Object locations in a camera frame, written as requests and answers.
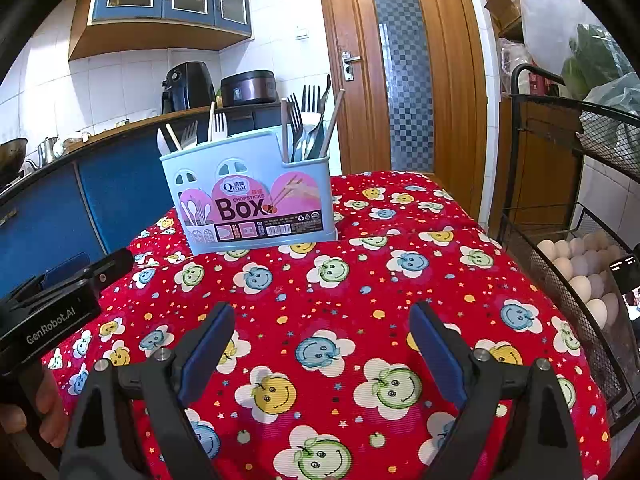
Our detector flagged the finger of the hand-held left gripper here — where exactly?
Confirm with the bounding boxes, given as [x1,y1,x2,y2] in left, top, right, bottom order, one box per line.
[87,248,135,288]
[7,266,98,308]

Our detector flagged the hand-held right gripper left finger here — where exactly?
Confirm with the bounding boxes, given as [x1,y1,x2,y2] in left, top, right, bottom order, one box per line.
[59,301,237,480]

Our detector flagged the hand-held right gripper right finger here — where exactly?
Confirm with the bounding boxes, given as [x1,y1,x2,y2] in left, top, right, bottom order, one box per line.
[409,301,583,480]

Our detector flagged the light blue utensil box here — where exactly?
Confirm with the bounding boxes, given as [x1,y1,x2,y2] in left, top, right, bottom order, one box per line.
[159,129,340,257]

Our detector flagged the person's left hand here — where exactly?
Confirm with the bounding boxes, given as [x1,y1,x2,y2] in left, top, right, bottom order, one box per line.
[0,362,68,451]

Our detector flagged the blue kitchen counter cabinet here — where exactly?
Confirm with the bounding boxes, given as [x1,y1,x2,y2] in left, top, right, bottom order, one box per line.
[0,102,286,306]

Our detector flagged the red smiley-print tablecloth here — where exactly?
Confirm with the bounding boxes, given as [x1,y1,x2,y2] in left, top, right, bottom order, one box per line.
[42,170,613,480]

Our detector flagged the steel kettle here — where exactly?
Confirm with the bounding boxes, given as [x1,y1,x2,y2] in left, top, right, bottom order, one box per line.
[27,136,63,168]

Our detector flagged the dark wok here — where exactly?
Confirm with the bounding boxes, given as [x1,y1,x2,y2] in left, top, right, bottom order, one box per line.
[0,137,28,186]

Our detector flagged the pile of eggs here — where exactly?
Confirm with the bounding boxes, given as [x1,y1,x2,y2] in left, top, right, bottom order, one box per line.
[535,230,631,331]

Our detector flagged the black air fryer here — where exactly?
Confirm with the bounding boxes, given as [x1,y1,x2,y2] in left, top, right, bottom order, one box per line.
[161,61,217,116]

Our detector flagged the black smartphone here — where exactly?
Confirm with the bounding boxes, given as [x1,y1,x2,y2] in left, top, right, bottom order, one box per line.
[607,255,640,331]

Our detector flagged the dark rice cooker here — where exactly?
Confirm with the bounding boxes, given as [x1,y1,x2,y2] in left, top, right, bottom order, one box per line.
[220,70,278,107]

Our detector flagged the wooden shelf unit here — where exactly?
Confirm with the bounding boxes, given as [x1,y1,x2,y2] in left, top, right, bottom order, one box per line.
[480,0,588,241]

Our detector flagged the translucent grey plastic bag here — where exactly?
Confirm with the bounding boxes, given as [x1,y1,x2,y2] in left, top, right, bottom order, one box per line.
[580,72,640,181]

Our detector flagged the green leafy vegetables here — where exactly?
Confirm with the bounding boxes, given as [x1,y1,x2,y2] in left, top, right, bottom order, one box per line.
[560,22,640,101]

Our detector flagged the wooden door with glass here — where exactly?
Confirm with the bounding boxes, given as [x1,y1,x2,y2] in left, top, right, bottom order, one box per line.
[315,0,488,181]

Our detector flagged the cardboard box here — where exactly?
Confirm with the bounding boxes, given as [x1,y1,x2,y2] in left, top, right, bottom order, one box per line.
[484,0,523,36]

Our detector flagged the clear plastic bag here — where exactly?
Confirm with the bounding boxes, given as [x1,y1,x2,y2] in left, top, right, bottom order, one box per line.
[517,0,616,86]

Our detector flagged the black wire rack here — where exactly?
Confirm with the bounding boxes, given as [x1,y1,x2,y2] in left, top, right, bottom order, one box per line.
[497,62,640,436]

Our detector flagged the blue and wood wall cabinet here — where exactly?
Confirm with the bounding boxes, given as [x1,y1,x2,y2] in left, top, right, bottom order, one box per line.
[68,0,261,61]

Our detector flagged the metal door handle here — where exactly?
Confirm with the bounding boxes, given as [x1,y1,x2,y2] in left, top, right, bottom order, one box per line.
[341,51,362,82]

